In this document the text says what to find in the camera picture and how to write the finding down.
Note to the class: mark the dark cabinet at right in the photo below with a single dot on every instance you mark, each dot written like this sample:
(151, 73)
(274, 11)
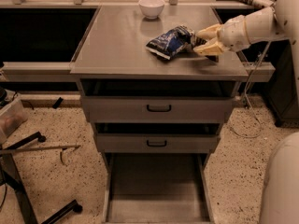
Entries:
(280, 92)

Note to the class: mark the thin metal rod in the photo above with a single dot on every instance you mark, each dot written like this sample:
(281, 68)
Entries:
(13, 151)

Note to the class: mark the top grey drawer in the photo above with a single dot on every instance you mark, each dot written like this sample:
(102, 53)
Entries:
(156, 101)

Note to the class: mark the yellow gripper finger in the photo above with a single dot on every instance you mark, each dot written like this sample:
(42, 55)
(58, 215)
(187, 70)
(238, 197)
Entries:
(209, 32)
(211, 47)

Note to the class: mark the grey horizontal rail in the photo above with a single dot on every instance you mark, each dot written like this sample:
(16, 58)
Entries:
(37, 72)

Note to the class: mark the bottom grey drawer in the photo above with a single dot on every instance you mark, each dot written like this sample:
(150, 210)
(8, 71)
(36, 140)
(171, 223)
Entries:
(156, 189)

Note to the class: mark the middle grey drawer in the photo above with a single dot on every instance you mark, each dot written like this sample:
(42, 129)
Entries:
(157, 137)

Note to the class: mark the grey drawer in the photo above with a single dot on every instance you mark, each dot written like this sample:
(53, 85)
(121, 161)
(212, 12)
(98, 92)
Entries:
(156, 189)
(156, 101)
(157, 137)

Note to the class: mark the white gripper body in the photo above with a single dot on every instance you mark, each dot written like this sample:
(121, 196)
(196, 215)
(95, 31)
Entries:
(233, 34)

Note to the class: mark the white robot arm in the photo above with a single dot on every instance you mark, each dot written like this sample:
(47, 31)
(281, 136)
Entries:
(273, 21)

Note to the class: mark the clear plastic storage bin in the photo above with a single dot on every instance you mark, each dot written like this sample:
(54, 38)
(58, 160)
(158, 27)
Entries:
(12, 115)

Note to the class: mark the white ceramic bowl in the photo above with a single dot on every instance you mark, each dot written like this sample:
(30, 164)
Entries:
(151, 9)

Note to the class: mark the grey drawer cabinet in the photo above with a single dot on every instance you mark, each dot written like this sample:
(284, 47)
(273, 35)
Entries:
(115, 48)

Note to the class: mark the blue chip bag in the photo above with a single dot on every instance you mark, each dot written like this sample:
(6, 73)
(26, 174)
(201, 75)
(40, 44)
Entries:
(172, 42)

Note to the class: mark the small black floor object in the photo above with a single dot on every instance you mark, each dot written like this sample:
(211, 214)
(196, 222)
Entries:
(57, 103)

